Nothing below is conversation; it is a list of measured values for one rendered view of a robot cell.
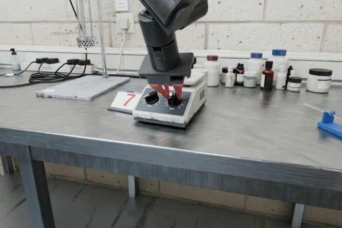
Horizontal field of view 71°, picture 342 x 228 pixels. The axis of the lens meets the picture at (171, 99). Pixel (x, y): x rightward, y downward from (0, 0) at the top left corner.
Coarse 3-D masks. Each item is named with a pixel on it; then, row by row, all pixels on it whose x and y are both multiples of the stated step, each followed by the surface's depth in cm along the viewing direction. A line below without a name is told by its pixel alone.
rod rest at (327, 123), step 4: (324, 112) 51; (332, 112) 51; (324, 116) 51; (328, 116) 51; (332, 116) 52; (324, 120) 51; (328, 120) 52; (332, 120) 52; (320, 124) 52; (324, 124) 51; (328, 124) 51; (332, 124) 51; (336, 124) 51; (324, 128) 51; (328, 128) 50; (332, 128) 49; (336, 128) 49; (340, 128) 49; (332, 132) 49; (336, 132) 48; (340, 132) 47; (340, 136) 47
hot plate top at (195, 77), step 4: (192, 72) 66; (196, 72) 66; (200, 72) 66; (192, 76) 61; (196, 76) 61; (200, 76) 61; (204, 76) 65; (184, 80) 56; (188, 80) 56; (192, 80) 56; (196, 80) 57; (188, 84) 56; (192, 84) 56
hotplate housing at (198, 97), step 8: (200, 80) 65; (184, 88) 57; (192, 88) 57; (200, 88) 59; (192, 96) 55; (200, 96) 60; (136, 104) 55; (192, 104) 54; (200, 104) 61; (136, 112) 54; (144, 112) 54; (152, 112) 53; (192, 112) 55; (136, 120) 55; (144, 120) 54; (152, 120) 54; (160, 120) 52; (168, 120) 52; (176, 120) 51; (184, 120) 51
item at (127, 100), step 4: (120, 92) 67; (124, 92) 66; (120, 96) 66; (124, 96) 65; (128, 96) 65; (132, 96) 64; (136, 96) 64; (116, 100) 65; (120, 100) 65; (124, 100) 64; (128, 100) 64; (132, 100) 64; (136, 100) 63; (112, 104) 65; (116, 104) 64; (120, 104) 64; (124, 104) 64; (128, 104) 63; (132, 104) 63
